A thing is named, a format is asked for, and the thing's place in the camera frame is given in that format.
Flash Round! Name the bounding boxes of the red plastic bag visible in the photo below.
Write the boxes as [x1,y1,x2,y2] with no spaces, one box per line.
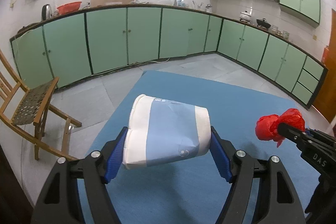
[255,108,305,148]

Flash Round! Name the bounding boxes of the blue white paper cup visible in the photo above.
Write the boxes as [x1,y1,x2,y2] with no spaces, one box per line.
[122,94,211,169]

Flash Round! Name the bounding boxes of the green lower kitchen cabinets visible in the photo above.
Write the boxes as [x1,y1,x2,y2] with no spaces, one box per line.
[10,5,327,107]

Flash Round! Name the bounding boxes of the brown wooden door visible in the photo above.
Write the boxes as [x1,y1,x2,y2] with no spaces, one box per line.
[312,27,336,123]

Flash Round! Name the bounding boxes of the blue felt table mat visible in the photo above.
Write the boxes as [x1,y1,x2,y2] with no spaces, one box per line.
[90,71,319,223]

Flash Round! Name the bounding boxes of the red thermos bottle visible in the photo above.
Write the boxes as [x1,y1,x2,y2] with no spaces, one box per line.
[321,46,329,64]

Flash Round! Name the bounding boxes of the wooden woven chair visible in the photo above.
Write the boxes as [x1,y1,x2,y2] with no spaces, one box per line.
[1,53,82,161]

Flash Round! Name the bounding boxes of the black wok pan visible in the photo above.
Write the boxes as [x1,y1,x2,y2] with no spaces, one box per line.
[256,18,271,30]

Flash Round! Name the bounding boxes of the white cooking pot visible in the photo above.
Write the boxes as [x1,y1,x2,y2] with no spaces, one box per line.
[239,11,252,23]

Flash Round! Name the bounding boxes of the red plastic basin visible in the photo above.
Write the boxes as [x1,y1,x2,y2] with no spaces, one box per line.
[57,1,81,15]

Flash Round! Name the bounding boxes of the steel electric kettle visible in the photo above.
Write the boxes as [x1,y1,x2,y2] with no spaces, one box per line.
[41,4,52,21]

